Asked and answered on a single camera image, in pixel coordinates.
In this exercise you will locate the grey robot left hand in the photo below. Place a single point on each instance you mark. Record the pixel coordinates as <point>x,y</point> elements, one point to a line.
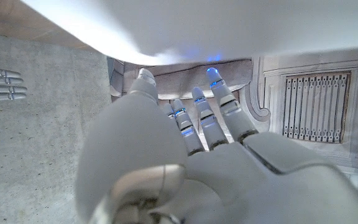
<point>244,186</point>

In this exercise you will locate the printed living room backdrop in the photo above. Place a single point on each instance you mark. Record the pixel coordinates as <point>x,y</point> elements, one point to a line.
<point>315,105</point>

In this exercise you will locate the white paper sheet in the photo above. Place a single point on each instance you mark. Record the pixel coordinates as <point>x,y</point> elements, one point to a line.
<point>213,25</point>

